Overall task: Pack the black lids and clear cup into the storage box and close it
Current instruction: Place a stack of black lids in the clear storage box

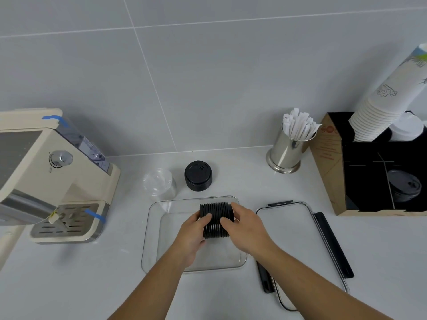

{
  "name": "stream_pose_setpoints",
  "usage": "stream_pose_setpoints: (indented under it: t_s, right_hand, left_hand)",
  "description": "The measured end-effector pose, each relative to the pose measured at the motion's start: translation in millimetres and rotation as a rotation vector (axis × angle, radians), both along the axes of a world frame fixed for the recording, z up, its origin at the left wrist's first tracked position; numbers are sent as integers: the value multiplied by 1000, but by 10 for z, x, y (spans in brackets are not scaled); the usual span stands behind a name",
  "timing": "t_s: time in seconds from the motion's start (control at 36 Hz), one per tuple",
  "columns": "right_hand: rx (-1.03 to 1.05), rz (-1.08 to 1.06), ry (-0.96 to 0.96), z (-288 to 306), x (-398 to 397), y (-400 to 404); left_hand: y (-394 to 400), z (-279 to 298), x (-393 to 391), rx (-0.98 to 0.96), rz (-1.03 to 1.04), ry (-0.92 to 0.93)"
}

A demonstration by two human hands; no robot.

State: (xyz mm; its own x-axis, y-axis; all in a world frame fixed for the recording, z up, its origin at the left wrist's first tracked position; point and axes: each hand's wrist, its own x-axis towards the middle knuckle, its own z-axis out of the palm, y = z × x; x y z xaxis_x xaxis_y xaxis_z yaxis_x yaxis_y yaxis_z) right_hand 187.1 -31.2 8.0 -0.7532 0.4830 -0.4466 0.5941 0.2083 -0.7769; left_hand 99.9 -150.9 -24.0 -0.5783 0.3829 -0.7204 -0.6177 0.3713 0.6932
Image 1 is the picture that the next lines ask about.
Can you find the person's right forearm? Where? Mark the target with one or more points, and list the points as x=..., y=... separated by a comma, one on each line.
x=317, y=289

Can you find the cream espresso machine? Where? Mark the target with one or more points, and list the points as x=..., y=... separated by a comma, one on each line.
x=83, y=183

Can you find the person's left hand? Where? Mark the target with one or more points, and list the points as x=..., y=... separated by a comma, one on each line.
x=190, y=239

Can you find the person's right hand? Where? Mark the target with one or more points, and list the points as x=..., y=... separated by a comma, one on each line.
x=253, y=236

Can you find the stack of white paper cups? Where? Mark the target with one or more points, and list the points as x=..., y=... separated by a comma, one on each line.
x=390, y=96

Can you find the white lids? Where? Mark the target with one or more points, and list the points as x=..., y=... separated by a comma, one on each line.
x=405, y=128

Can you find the black lid stack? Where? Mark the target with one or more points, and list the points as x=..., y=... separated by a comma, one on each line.
x=198, y=176
x=217, y=213

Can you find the black cardboard cup organizer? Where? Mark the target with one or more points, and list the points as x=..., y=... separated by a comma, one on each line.
x=363, y=176

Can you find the bundle of white wrapped straws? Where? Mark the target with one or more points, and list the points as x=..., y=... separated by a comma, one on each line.
x=300, y=124

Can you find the person's left forearm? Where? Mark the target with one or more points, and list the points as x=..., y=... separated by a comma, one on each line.
x=150, y=293

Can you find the steel straw holder cup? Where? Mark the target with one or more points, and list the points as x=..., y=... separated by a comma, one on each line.
x=287, y=153

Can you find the container lid with black clips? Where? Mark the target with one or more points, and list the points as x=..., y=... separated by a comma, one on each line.
x=290, y=236

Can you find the clear plastic container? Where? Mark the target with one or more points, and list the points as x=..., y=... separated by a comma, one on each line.
x=156, y=236

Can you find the black lids inside organizer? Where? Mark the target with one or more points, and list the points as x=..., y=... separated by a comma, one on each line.
x=402, y=186

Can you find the stack of clear lids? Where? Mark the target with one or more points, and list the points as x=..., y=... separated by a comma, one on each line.
x=160, y=184

